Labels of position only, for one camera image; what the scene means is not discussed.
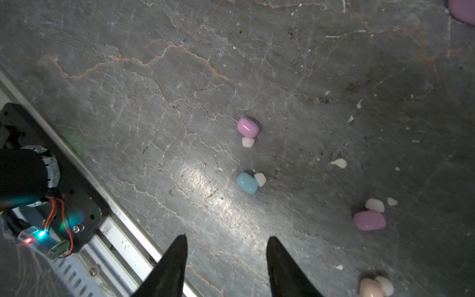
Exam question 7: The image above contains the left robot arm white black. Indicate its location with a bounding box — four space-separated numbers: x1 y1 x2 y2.
1 146 61 211

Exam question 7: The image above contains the peach earbud centre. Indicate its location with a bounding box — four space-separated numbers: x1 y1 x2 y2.
359 276 395 297

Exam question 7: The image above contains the blue earbud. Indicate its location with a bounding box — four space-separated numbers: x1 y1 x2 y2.
236 172 267 194

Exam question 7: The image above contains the purple earbud left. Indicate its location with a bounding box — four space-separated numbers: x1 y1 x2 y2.
237 117 259 148

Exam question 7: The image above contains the purple earbud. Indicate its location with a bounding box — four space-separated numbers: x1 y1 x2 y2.
237 117 259 148
353 198 387 231

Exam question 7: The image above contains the purple earbud charging case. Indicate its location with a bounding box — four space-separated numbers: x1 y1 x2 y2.
447 0 475 26

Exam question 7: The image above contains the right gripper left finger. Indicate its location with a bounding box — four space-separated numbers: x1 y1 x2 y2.
132 235 188 297

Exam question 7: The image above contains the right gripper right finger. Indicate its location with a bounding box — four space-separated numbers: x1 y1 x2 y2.
266 236 323 297

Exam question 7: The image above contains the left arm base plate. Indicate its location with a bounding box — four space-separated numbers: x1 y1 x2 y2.
1 103 110 259

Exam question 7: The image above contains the purple earbud centre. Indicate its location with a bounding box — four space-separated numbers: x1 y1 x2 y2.
353 198 387 231

